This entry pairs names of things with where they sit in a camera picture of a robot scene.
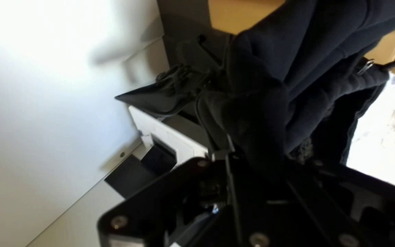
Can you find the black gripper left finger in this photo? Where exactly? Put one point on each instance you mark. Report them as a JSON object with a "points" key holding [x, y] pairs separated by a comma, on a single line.
{"points": [[174, 206]]}

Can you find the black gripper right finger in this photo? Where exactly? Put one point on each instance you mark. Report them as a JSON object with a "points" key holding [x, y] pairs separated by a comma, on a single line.
{"points": [[357, 211]]}

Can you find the black cloth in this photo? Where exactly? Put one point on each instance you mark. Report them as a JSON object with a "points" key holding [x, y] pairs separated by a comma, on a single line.
{"points": [[298, 69]]}

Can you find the wooden bed headboard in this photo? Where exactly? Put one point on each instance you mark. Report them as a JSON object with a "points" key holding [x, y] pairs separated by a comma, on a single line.
{"points": [[233, 16]]}

